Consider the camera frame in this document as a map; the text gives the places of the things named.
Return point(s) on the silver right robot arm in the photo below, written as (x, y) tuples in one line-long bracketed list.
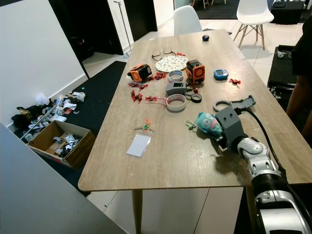
[(263, 165)]

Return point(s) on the keys with orange tag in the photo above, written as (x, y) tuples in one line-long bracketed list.
[(144, 127)]

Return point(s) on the light wooden table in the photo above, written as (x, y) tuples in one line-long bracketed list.
[(180, 151)]

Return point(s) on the large white red tape roll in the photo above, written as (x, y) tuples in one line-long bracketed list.
[(176, 108)]

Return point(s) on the small red clip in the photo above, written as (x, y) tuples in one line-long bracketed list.
[(156, 76), (134, 85), (235, 81), (134, 95)]

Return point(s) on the blue digital timer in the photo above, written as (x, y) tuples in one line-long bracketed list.
[(221, 74)]

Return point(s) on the grey plastic device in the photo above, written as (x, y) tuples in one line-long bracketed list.
[(178, 89)]

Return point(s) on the orange black cube device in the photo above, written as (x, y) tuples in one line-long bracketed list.
[(195, 71)]

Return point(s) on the small white tape roll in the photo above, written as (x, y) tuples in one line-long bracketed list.
[(169, 76)]

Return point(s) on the thin red ribbon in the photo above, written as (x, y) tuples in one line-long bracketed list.
[(150, 99)]

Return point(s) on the white plastic card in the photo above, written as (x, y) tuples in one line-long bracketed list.
[(138, 145)]

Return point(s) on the black floor mat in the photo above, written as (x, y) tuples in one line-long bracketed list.
[(280, 73)]

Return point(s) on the patterned round plate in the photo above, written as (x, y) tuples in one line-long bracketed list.
[(172, 63)]

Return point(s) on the dark rimmed glasses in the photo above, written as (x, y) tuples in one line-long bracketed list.
[(167, 51)]

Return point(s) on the flat orange black device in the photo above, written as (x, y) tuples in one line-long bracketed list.
[(139, 72)]

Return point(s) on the dark gold foil bag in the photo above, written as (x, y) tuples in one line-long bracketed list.
[(24, 116)]

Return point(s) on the person in black clothes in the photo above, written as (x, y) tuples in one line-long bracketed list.
[(303, 53)]

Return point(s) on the white shell chair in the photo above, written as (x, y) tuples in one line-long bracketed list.
[(187, 20), (253, 10)]

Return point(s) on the black floor rug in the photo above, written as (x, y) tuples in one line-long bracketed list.
[(102, 87)]

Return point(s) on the black equipment case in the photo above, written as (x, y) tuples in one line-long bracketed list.
[(286, 13)]

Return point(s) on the brown cardboard box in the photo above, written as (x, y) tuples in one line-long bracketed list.
[(80, 153)]

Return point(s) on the crumpled white wrapper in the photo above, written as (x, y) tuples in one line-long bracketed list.
[(76, 96)]

